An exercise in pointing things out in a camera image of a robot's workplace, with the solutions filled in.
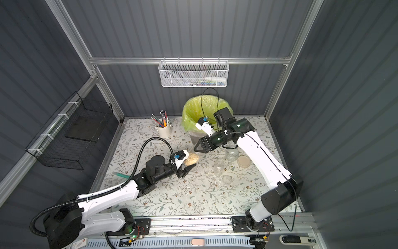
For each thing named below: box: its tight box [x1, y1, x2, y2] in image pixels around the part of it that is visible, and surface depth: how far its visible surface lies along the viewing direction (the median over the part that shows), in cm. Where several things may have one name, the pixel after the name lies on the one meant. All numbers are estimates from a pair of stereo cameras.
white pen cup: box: [154, 121, 172, 138], surface depth 107 cm
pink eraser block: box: [191, 238, 205, 246], surface depth 68 cm
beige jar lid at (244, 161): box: [236, 155, 252, 169], surface depth 98 cm
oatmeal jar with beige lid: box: [225, 148, 240, 162], surface depth 101 cm
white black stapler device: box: [279, 234, 318, 245], surface depth 68 cm
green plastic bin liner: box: [181, 94, 234, 133], surface depth 93 cm
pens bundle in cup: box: [150, 109, 172, 128], surface depth 106 cm
